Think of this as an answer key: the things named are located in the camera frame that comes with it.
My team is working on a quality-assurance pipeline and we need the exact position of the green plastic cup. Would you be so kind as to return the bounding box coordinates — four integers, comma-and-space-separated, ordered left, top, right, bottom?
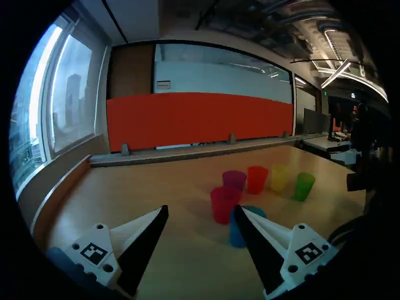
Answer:
292, 172, 316, 203

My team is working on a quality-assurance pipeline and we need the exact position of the blue plastic cup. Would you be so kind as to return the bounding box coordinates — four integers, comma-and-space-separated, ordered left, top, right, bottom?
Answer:
228, 205, 268, 249

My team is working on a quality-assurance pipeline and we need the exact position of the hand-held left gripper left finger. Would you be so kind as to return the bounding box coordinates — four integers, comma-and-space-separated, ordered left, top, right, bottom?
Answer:
63, 204, 170, 298

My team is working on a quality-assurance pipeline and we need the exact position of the purple plastic cup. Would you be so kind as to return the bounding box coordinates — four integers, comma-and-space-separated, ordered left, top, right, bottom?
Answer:
222, 169, 248, 193

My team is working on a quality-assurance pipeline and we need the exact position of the white desk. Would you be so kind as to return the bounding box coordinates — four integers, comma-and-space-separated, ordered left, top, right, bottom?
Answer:
301, 133, 358, 165

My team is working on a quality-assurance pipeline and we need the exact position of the red desk screen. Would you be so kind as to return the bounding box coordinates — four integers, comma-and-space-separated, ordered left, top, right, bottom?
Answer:
88, 91, 327, 168

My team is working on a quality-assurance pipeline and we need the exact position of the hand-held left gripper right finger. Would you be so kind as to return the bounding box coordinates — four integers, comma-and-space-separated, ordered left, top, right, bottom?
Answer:
233, 204, 340, 300

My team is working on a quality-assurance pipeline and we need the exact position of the pink plastic cup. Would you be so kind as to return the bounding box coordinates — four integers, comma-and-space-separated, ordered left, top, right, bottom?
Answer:
209, 186, 243, 226

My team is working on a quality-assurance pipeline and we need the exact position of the yellow plastic cup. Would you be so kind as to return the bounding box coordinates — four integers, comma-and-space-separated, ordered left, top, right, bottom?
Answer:
270, 164, 291, 192

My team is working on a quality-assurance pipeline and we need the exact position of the red plastic cup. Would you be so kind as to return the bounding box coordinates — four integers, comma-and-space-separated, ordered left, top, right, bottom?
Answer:
246, 165, 269, 196

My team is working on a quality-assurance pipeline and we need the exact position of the black cable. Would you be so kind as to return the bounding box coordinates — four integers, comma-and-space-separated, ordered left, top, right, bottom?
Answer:
327, 214, 370, 248

